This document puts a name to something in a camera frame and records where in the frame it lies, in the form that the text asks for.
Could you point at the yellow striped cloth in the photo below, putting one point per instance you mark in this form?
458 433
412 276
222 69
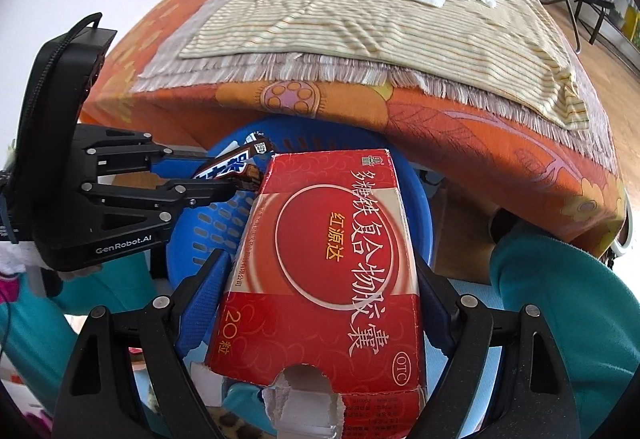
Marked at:
325 29

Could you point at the fringed checked mat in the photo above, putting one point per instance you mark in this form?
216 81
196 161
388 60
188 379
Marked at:
210 69

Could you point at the blue snack wrapper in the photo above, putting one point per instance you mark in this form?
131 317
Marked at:
235 159

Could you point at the yellow bag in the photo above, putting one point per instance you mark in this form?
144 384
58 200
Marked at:
631 24

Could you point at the orange floral tablecloth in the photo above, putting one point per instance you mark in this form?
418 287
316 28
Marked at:
450 134

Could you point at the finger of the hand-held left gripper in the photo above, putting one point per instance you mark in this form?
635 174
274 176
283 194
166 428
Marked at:
200 194
175 161

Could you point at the blue plastic basket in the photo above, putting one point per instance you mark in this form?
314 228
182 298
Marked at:
417 219

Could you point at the red cardboard box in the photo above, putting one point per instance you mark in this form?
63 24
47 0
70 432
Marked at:
325 269

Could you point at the person's left teal trouser leg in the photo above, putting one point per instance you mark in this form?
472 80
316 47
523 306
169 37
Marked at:
30 329

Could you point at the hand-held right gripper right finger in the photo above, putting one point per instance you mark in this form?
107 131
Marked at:
440 314

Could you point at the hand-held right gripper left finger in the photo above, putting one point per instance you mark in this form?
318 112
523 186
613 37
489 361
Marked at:
205 289

